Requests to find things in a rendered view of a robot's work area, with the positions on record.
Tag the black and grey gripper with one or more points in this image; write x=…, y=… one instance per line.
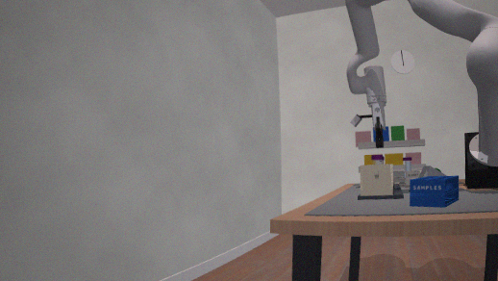
x=378, y=111

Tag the white tube rack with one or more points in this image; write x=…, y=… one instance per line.
x=409, y=175

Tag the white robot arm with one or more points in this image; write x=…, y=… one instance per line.
x=451, y=18

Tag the blue tube rack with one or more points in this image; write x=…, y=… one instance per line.
x=430, y=191

